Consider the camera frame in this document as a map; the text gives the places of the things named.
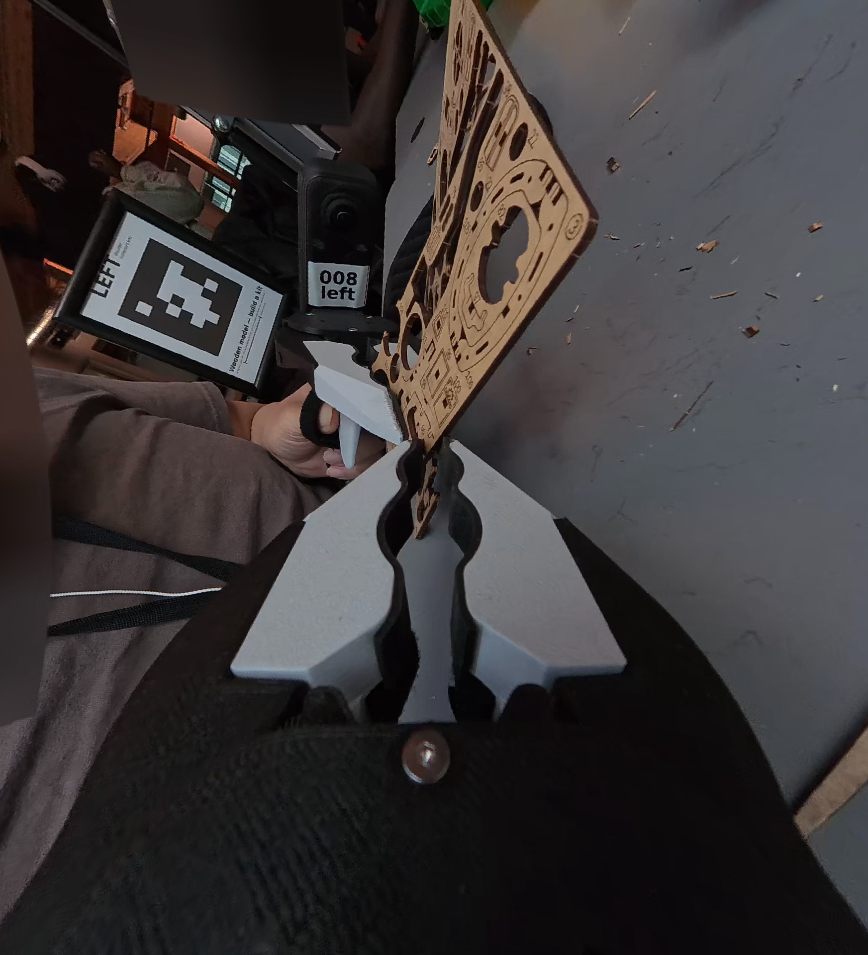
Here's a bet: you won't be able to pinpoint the laser-cut wooden parts sheet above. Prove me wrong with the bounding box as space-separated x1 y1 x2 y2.
370 0 599 540

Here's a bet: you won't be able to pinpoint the black framed marker sign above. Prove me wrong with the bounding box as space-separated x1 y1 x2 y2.
53 190 290 398

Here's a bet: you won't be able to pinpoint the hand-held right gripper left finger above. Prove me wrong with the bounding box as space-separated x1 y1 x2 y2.
231 439 414 719

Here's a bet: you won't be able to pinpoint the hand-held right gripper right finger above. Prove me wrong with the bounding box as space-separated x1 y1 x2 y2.
443 439 627 719

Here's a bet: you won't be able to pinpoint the person's left hand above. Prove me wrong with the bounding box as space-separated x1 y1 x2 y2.
251 384 397 482

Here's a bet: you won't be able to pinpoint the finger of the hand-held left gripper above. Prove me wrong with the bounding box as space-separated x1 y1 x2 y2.
304 339 410 471

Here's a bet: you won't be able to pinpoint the scattered wood chips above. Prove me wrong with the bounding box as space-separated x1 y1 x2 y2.
601 90 845 434

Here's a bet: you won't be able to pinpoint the black lanyard strap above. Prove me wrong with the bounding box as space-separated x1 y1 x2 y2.
46 518 244 637

